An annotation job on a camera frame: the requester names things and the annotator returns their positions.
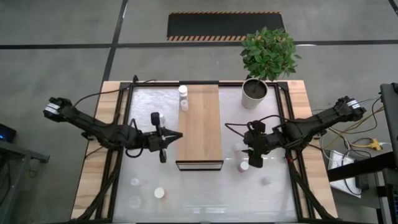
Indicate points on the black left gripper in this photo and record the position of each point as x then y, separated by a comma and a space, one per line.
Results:
156, 118

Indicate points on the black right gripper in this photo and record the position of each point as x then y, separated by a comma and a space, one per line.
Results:
261, 143

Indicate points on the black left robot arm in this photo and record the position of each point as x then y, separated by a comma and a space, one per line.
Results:
93, 126

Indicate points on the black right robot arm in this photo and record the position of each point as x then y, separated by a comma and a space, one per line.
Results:
311, 124

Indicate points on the small clear bottle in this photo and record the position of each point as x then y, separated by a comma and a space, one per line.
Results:
184, 105

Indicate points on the white capped bottle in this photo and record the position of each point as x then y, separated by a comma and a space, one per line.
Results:
183, 89

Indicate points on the white round cap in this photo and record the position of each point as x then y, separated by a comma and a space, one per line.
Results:
159, 192

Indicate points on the white power strip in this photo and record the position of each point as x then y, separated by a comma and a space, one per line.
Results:
337, 158

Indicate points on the green plant in white pot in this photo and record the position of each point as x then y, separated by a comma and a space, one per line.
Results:
267, 53

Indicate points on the black equipment cart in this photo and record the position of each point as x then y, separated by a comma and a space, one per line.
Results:
357, 169

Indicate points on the yellow power splitter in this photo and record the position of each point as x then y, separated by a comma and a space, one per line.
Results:
374, 144

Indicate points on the black yellow hazard floor mat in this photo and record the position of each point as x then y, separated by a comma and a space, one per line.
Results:
224, 26

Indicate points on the grey metal stand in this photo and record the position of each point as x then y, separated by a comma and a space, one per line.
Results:
18, 152

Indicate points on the black device blue light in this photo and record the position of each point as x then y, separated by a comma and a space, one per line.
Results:
7, 133

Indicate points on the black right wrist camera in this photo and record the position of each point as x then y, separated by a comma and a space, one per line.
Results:
258, 126

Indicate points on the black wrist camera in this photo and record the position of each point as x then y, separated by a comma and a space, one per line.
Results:
154, 144
258, 126

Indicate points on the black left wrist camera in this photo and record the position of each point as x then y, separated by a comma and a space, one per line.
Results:
154, 144

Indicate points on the black frame wooden shelf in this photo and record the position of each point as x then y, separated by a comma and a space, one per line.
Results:
200, 130

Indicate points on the black metal table frame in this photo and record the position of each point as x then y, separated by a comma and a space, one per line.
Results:
230, 83

